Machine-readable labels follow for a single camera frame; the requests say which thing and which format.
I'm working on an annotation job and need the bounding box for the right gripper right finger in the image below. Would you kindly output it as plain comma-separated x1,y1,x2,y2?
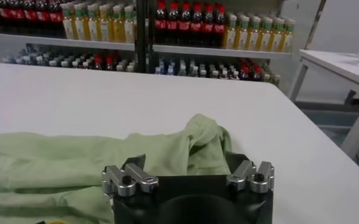
226,152,275,195

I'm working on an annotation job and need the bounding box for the light green polo shirt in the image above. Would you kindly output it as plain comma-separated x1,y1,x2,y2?
0,114,232,224

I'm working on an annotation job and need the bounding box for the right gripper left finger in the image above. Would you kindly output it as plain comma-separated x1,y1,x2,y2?
101,153,160,198

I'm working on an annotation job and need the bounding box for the white side table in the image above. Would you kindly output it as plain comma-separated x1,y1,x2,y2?
287,48,359,159

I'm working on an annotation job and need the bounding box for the glass drinks display cabinet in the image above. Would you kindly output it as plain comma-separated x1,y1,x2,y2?
136,0,323,89
0,0,146,74

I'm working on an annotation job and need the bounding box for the yellow juice bottle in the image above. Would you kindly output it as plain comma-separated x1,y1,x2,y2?
235,14,249,51
271,17,285,52
74,2,87,41
62,2,75,40
223,13,238,50
281,18,296,54
86,2,99,41
111,4,124,43
260,16,274,52
123,4,137,44
247,15,261,51
98,3,112,42

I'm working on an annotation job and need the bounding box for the cola bottle red cap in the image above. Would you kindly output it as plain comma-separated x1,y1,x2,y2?
34,0,49,37
48,0,63,38
179,1,191,46
202,2,215,47
166,0,180,46
10,0,23,35
213,2,226,49
22,0,35,36
0,0,11,34
190,1,203,47
154,0,168,45

